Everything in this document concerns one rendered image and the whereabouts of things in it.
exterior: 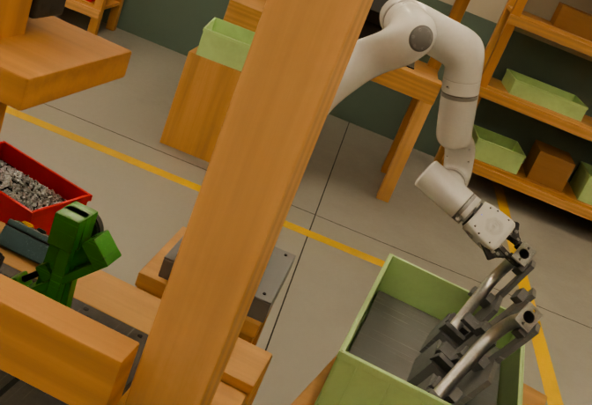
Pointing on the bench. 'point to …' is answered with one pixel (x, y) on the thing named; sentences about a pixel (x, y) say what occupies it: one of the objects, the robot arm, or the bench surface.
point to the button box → (25, 240)
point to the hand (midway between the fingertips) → (518, 254)
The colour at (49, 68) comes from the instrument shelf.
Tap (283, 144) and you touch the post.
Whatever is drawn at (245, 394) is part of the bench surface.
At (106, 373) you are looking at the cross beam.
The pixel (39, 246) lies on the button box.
